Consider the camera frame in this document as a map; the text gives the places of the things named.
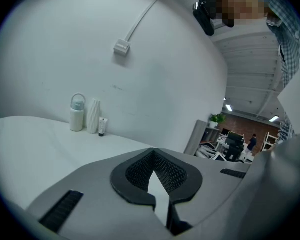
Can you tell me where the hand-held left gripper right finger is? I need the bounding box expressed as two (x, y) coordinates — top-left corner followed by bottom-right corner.
(153, 147), (253, 237)

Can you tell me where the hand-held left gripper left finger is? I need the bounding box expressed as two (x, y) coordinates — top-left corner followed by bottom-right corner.
(27, 147), (171, 240)

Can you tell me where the white curved table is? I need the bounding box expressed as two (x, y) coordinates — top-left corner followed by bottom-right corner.
(0, 115), (188, 210)

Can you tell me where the black monitor stack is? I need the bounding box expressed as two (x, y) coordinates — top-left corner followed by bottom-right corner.
(224, 131), (246, 161)

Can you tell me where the grey wooden cabinet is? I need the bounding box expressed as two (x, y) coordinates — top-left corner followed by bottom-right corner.
(184, 119), (222, 157)

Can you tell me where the green potted plant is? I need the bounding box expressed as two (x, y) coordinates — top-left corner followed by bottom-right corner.
(208, 113), (227, 129)

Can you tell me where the white tube with black cap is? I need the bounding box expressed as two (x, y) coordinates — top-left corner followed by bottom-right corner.
(98, 116), (109, 138)

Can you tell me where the white bottle with blue lid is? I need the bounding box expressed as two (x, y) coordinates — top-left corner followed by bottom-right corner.
(69, 93), (87, 132)

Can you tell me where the white ribbed vase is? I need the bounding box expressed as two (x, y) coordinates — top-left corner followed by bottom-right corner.
(86, 98), (102, 135)

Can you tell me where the checked shirt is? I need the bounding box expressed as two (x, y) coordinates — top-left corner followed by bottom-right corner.
(254, 0), (300, 145)

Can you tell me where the white ladder-back frame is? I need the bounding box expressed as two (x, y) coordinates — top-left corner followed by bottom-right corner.
(261, 131), (276, 153)

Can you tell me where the white wall junction box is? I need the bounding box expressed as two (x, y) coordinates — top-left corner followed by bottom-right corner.
(113, 38), (131, 57)

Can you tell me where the black head-worn camera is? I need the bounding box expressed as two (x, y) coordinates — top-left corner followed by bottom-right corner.
(192, 0), (235, 37)

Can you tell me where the white wall cable conduit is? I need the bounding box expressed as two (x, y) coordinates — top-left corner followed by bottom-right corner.
(126, 0), (188, 42)

